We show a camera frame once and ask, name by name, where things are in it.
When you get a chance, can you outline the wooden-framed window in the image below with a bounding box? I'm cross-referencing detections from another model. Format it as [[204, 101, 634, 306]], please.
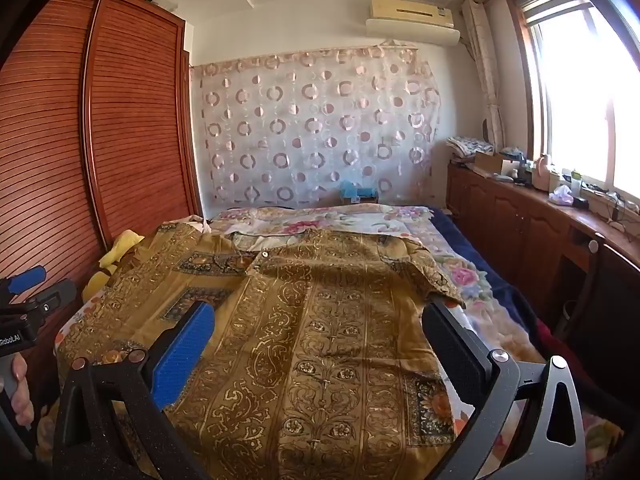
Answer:
[[505, 0, 640, 201]]

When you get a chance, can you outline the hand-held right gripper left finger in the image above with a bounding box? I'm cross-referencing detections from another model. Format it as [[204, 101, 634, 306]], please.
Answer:
[[52, 301, 216, 480]]

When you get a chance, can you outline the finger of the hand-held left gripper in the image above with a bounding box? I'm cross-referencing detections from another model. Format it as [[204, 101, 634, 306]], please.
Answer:
[[21, 279, 78, 319], [0, 266, 47, 306]]

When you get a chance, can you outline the sheer circle-patterned wall curtain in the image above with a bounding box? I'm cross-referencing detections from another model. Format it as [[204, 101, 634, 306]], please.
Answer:
[[192, 42, 441, 208]]

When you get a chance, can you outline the wall air conditioner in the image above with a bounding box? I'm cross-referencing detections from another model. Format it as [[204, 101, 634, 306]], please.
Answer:
[[365, 0, 461, 46]]

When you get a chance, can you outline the floral bed sheet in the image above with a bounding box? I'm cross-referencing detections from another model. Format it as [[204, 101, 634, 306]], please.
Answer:
[[202, 204, 508, 331]]

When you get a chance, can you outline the dark chair with white knob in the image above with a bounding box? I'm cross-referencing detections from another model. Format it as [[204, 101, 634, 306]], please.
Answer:
[[550, 232, 640, 376]]

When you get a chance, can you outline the red-brown slatted wooden wardrobe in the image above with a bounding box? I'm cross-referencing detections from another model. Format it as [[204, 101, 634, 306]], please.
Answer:
[[0, 0, 203, 311]]

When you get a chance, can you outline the beige pink cloth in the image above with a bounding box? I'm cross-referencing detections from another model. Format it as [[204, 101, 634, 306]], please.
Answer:
[[172, 214, 212, 235]]

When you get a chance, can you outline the person's left hand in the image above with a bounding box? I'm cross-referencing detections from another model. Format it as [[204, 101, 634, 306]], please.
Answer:
[[0, 352, 36, 428]]

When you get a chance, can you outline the blue box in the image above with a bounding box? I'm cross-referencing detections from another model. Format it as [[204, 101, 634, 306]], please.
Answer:
[[341, 181, 378, 205]]

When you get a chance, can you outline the dark blue blanket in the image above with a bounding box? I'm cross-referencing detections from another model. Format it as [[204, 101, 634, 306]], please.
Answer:
[[430, 207, 548, 356]]

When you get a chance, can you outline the pink bottle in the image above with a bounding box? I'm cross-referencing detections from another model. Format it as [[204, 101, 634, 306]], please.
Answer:
[[532, 152, 554, 191]]

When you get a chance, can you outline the long wooden sill cabinet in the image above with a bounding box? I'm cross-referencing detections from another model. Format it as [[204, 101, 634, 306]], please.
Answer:
[[445, 160, 640, 356]]

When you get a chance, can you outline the cardboard box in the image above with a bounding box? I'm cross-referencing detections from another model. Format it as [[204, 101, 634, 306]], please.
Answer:
[[473, 151, 522, 177]]

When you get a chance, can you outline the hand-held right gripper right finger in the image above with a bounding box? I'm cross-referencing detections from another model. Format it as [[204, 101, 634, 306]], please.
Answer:
[[422, 300, 586, 480]]

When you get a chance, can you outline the stack of folded cloths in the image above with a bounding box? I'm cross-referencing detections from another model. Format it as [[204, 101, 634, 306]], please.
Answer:
[[446, 136, 495, 164]]

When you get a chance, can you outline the pale floral window curtain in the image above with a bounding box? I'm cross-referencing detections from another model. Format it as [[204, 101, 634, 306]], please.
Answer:
[[461, 0, 507, 155]]

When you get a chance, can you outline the golden patterned shirt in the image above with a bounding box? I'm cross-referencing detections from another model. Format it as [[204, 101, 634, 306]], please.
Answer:
[[57, 222, 466, 480]]

